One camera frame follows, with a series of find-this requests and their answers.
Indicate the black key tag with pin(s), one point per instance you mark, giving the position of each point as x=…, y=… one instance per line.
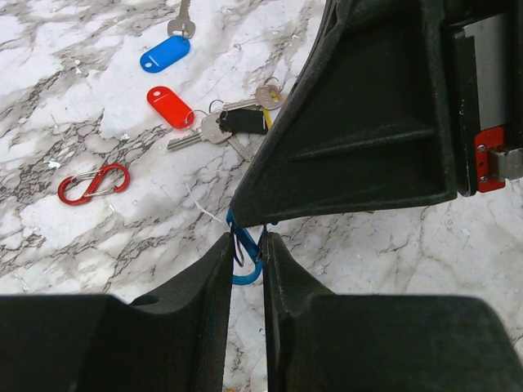
x=243, y=121

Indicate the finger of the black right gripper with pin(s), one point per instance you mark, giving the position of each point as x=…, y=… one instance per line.
x=366, y=125

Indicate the yellow key tag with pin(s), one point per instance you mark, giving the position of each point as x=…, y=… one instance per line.
x=271, y=114

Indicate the blue key tag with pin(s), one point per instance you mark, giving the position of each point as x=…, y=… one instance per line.
x=165, y=54

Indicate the silver key on blue tag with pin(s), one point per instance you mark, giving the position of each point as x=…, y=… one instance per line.
x=182, y=23

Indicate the red S carabiner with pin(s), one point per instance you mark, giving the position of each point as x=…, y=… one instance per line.
x=96, y=177

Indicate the solid red key tag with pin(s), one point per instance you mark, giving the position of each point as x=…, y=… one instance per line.
x=170, y=107

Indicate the blue S carabiner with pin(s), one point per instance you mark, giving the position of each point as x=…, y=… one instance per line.
x=250, y=248

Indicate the silver key under black tag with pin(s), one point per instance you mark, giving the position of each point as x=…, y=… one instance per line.
x=243, y=152

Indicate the black S carabiner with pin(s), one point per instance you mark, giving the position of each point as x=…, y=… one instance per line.
x=238, y=256

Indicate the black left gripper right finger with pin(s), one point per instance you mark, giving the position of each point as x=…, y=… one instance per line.
x=318, y=340

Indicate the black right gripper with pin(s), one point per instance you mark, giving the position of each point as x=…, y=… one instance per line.
x=475, y=69

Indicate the silver key on solid red tag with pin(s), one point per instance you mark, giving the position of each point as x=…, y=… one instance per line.
x=209, y=131

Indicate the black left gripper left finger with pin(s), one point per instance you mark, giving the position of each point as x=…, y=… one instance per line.
x=172, y=338

